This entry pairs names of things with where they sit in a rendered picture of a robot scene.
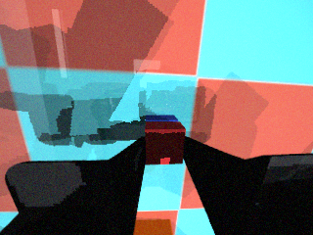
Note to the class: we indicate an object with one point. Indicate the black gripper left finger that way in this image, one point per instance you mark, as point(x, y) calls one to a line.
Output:
point(114, 184)

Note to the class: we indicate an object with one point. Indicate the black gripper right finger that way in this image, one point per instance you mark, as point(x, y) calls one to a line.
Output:
point(233, 191)

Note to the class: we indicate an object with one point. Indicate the blue block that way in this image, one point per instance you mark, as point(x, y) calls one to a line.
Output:
point(161, 118)

